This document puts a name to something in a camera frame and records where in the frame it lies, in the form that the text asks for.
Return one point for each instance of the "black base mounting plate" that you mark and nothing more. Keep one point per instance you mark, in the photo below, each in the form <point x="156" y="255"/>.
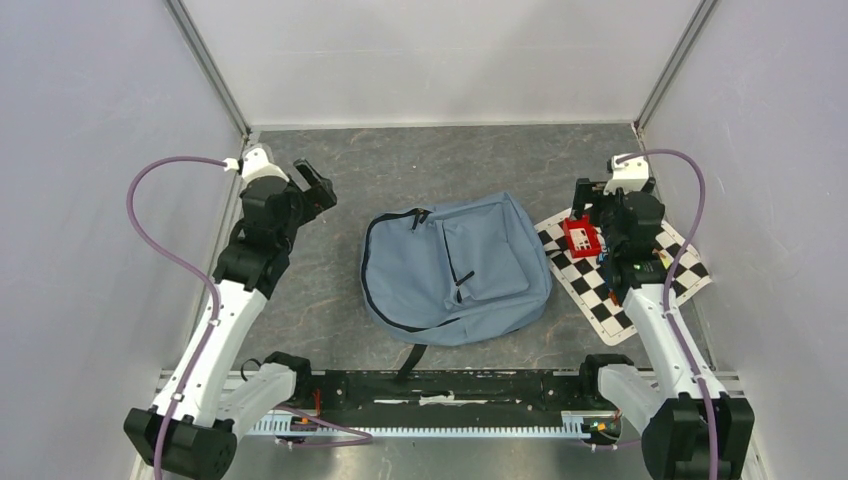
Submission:
<point x="448" y="398"/>

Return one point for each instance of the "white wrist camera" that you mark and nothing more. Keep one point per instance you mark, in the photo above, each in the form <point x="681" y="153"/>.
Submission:
<point x="629" y="175"/>
<point x="256" y="162"/>

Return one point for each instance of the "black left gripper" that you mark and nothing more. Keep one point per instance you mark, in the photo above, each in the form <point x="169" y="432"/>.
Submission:
<point x="320" y="188"/>

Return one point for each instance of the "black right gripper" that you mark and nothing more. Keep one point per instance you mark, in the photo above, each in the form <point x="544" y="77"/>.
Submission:
<point x="589" y="192"/>

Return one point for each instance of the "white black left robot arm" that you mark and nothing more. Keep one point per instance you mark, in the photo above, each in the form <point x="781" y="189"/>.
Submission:
<point x="192" y="429"/>

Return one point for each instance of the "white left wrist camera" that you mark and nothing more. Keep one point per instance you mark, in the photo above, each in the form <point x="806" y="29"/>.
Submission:
<point x="256" y="162"/>

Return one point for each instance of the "orange green toy blocks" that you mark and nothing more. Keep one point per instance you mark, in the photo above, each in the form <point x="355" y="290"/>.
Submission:
<point x="664" y="257"/>

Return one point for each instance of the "slotted cable duct rail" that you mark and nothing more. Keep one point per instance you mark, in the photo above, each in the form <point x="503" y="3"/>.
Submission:
<point x="281" y="424"/>

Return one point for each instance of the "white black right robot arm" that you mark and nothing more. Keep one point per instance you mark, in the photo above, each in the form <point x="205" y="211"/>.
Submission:
<point x="690" y="426"/>

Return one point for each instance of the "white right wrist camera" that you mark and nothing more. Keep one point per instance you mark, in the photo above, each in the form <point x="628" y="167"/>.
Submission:
<point x="629" y="175"/>

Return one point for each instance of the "red toy block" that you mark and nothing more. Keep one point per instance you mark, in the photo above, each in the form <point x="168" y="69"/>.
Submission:
<point x="582" y="237"/>

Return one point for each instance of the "blue fabric backpack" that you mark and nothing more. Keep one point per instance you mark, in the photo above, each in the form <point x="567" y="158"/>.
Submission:
<point x="453" y="274"/>

